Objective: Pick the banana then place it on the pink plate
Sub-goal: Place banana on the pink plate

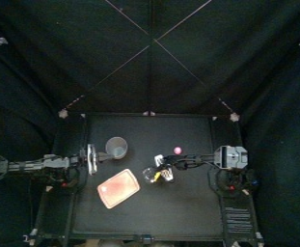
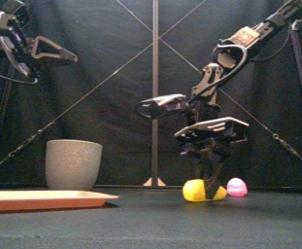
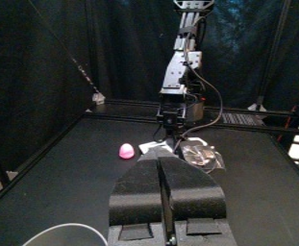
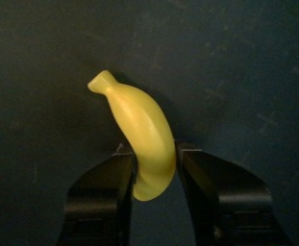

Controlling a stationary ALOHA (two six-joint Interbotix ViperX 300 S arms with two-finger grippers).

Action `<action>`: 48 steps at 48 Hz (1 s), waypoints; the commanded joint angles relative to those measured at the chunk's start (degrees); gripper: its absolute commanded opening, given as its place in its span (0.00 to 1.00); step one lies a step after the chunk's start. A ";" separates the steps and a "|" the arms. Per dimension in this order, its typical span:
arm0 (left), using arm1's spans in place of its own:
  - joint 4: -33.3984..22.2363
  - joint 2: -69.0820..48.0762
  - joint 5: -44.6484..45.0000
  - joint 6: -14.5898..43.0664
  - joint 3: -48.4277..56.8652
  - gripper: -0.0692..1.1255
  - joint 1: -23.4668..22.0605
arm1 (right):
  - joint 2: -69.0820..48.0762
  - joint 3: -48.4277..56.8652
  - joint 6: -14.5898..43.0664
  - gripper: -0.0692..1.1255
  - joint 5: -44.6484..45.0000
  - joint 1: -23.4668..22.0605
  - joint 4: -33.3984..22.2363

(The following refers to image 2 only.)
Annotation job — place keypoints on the pink rectangular plate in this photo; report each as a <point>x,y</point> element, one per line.
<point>41,199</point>

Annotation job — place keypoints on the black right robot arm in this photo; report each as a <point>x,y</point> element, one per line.
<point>248,36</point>

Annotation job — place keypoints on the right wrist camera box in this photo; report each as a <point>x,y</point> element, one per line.
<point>162,105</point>

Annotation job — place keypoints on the small pink toy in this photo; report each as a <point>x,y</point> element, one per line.
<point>238,188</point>

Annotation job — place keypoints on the grey speckled cup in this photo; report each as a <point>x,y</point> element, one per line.
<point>73,165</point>

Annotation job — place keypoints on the vertical metal frame pole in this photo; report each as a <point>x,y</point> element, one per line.
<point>155,81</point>

